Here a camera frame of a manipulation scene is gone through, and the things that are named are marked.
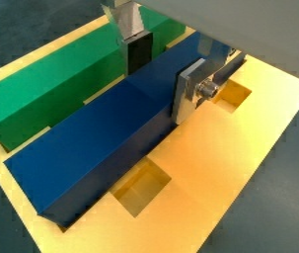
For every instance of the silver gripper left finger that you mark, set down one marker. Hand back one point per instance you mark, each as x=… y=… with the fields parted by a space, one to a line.
x=134 y=37

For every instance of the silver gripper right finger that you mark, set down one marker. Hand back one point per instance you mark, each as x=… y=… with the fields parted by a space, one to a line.
x=196 y=84

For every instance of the blue long block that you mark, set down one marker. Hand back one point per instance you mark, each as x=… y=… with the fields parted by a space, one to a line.
x=69 y=167

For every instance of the yellow slotted board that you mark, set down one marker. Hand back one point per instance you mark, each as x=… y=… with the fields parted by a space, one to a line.
x=165 y=205

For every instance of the green long block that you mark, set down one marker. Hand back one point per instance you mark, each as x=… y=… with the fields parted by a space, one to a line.
x=46 y=84

